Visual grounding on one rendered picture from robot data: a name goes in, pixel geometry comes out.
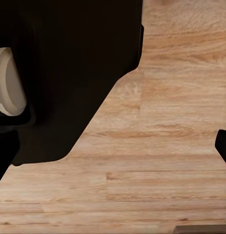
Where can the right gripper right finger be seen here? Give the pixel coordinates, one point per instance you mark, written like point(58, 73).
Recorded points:
point(220, 143)

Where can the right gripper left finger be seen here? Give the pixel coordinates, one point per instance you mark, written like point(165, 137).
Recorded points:
point(9, 147)

